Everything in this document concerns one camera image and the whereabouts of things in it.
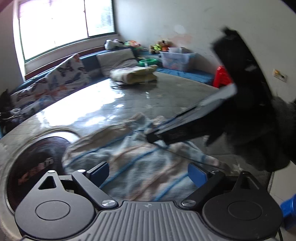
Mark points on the grey plain pillow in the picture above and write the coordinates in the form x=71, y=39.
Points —
x=116, y=60

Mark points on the blue striped knit garment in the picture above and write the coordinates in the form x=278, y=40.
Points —
x=139, y=170

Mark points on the clear plastic storage box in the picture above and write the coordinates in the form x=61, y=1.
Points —
x=178, y=61

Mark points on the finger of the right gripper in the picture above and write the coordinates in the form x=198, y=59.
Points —
x=198, y=120

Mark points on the white wall socket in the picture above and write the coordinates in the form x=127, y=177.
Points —
x=279, y=75

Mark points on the colourful plush toys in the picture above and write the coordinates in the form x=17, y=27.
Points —
x=160, y=46

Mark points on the round induction cooktop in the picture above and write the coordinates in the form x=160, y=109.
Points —
x=23, y=162

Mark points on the blue sofa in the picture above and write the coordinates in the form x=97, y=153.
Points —
x=92, y=66

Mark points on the red plastic stool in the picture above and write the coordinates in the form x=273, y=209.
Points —
x=222, y=78

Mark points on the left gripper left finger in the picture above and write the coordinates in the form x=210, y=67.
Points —
x=89, y=183

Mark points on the long butterfly cushion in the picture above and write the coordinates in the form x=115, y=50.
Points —
x=33, y=99

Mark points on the white plush toy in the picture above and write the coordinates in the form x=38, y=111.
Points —
x=113, y=44

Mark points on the black bag on sofa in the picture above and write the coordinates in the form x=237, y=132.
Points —
x=8, y=120

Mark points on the large butterfly pillow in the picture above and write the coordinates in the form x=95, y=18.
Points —
x=67, y=78

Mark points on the green bowl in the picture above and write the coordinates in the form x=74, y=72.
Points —
x=148, y=62

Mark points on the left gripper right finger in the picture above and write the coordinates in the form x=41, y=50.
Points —
x=205, y=181

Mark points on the grey star quilted table cover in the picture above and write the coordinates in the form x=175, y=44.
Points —
x=86, y=111

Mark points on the rolled floral cloth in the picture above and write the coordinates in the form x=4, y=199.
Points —
x=134, y=75

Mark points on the window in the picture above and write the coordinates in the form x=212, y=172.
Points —
x=48, y=25

